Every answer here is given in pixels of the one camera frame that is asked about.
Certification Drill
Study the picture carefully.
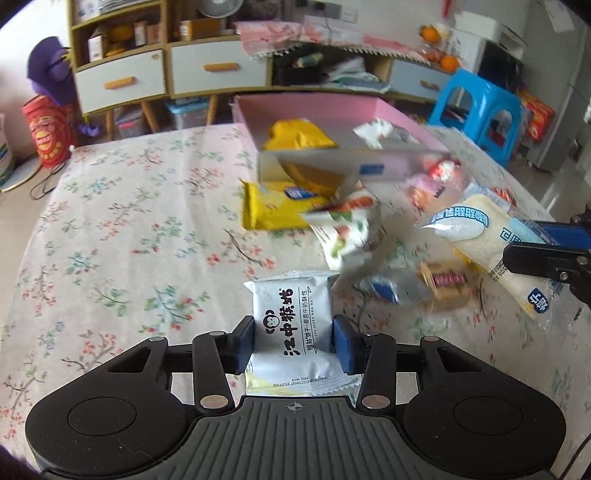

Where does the purple plush toy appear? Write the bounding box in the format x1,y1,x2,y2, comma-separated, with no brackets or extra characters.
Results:
27,38,80,108

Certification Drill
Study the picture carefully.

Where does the pink floral cloth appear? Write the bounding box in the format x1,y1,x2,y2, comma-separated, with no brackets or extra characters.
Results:
235,21,435,64

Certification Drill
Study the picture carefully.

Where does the red white candy packet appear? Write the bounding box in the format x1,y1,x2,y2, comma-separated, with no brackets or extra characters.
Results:
428,158,468,186

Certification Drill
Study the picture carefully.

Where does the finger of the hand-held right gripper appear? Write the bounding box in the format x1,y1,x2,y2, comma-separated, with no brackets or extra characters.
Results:
502,242,591,305
529,215,591,250

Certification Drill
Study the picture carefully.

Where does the white biscuit packet black print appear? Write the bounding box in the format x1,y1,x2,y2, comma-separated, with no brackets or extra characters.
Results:
243,271,363,398

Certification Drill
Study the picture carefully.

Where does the white drawer orange handle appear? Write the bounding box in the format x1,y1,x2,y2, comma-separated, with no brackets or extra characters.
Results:
170,45,269,96
74,48,167,114

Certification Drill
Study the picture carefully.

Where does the white desk fan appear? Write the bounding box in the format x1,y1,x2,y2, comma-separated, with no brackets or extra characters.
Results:
198,0,235,33

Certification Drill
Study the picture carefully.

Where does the wall socket strip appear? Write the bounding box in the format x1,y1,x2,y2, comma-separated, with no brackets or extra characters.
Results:
322,1,359,22

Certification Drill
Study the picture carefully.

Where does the floral tablecloth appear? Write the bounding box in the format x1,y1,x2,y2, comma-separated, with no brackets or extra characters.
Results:
0,122,591,462

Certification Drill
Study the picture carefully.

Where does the black bag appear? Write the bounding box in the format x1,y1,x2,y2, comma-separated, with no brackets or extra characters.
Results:
274,55,325,87

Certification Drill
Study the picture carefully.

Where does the red snack carton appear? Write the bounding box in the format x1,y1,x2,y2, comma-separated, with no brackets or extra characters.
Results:
518,90,556,142

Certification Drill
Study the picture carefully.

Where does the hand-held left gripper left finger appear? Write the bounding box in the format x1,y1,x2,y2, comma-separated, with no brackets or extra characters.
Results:
104,316,256,414

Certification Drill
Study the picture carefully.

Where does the clear packet blue print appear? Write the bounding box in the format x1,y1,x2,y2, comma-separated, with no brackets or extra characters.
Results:
355,271,419,305

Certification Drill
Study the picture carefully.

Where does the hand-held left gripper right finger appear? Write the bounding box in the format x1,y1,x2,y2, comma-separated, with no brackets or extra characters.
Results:
333,315,485,414

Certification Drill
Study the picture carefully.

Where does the small brown carton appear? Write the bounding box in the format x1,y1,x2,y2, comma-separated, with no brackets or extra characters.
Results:
134,21,161,47

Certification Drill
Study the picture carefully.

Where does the long white bread packet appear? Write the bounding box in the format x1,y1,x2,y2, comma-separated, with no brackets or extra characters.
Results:
421,194,561,320

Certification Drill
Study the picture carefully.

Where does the small clear storage bin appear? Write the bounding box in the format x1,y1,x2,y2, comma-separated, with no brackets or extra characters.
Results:
114,106,149,139

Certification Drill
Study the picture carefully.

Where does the white carton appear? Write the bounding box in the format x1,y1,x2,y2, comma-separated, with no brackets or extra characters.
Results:
87,32,110,62

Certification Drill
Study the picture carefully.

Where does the orange pumpkin ornament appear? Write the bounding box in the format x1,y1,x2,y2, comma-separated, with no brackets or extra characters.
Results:
107,25,136,52

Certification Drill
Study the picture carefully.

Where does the pink snack packet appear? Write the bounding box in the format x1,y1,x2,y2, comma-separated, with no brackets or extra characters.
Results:
405,173,446,209

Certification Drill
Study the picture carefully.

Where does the black cable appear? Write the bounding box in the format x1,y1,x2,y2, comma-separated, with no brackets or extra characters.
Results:
30,159,68,200

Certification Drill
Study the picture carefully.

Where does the brown cardboard box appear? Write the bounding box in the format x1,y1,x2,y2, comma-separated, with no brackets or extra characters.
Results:
178,18,221,41

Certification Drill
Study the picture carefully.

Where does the stack of papers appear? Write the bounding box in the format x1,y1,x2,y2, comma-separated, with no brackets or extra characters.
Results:
97,0,161,13

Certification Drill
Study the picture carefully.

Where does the white crinkled snack packet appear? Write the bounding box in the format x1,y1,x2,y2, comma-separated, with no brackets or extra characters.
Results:
353,118,409,149

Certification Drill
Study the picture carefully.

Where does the yellow snack packet blue label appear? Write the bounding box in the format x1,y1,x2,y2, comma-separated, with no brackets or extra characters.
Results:
242,180,332,230

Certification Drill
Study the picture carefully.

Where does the blue-lid storage bin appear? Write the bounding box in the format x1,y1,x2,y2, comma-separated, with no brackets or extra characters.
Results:
167,98,209,133

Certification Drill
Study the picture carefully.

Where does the grey drawer wooden handle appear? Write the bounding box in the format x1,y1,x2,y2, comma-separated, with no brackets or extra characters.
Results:
390,59,452,100

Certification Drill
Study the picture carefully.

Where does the wooden cabinet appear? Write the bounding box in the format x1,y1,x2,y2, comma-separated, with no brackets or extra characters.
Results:
67,0,455,141

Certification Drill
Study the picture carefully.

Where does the red drum-shaped bucket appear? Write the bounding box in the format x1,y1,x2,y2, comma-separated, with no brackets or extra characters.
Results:
23,95,80,170

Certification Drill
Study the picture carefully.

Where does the blue plastic stool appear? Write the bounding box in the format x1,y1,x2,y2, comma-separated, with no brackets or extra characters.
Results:
427,69,523,161

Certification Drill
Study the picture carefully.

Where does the pink cardboard box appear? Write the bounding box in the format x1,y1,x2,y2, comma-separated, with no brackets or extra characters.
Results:
232,95,451,184

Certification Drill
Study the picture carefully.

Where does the white packet red green print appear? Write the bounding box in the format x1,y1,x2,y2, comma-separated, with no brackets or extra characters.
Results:
302,184,386,271

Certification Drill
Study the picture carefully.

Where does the pile of papers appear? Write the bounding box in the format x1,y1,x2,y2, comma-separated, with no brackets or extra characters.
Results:
323,58,392,89

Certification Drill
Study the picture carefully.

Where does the round white scale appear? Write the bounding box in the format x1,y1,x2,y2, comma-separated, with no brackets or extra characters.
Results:
0,154,43,193

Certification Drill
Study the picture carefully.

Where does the clear wafer biscuit packet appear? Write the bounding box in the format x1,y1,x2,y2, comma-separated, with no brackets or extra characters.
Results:
416,261,478,311

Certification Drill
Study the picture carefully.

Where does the white shopping bag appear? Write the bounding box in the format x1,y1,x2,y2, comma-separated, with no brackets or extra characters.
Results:
0,114,16,182

